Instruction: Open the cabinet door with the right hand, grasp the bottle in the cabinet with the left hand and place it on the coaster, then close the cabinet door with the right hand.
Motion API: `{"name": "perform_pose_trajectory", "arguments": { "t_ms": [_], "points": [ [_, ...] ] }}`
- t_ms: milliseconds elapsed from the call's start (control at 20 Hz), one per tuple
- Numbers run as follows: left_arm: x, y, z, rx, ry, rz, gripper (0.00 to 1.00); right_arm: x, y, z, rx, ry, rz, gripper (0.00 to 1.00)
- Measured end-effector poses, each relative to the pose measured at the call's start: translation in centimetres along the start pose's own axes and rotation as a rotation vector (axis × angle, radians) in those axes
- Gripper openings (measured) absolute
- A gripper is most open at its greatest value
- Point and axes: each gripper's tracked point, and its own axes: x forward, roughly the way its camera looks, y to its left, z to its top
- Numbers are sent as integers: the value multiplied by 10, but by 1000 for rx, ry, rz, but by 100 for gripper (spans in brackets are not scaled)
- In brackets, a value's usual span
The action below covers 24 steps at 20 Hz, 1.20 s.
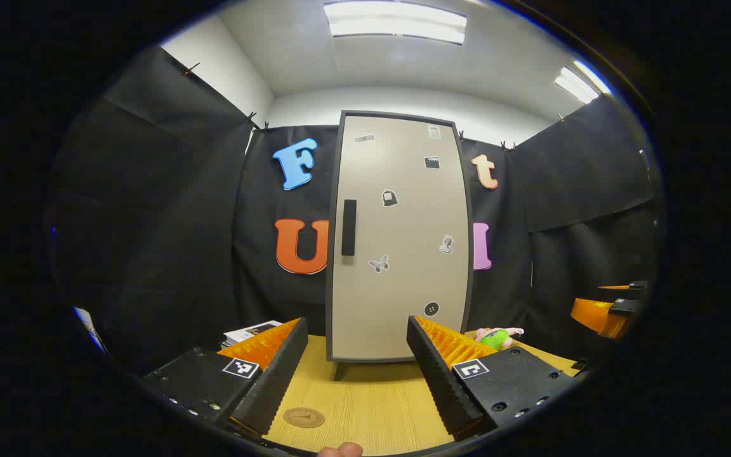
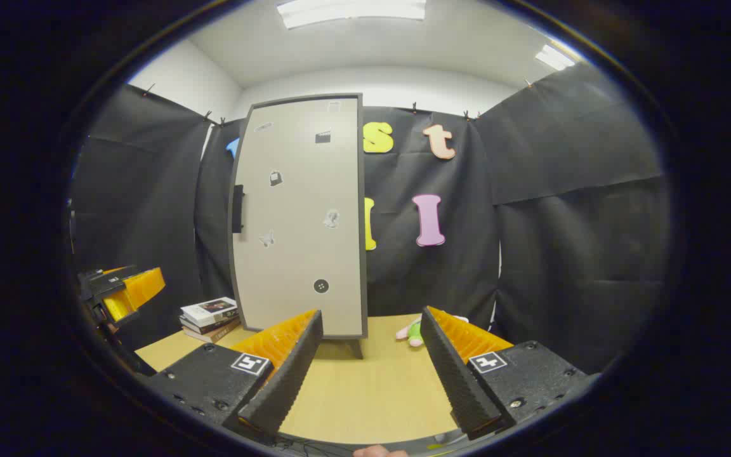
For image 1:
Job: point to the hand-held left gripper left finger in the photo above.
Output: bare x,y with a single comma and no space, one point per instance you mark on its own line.
276,374

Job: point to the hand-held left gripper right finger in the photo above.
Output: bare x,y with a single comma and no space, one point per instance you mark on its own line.
441,374

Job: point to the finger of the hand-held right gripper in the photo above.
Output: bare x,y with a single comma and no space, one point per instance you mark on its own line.
597,317
637,286

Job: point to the round brown coaster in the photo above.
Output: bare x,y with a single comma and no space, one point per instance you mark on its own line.
303,417

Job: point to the dark grey cabinet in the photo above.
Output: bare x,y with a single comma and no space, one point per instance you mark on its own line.
335,367

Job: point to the beige cabinet door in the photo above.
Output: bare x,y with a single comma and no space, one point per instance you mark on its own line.
403,266

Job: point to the stack of books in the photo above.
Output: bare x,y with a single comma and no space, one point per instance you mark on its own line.
245,333

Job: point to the green and pink plush toy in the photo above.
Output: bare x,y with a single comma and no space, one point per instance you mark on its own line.
497,338

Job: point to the black backdrop cloth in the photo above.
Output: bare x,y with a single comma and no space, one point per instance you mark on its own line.
169,222

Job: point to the small ceiling light panel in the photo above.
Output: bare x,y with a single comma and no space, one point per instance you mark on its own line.
578,84

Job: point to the large ceiling light panel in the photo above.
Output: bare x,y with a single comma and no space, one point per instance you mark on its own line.
396,20

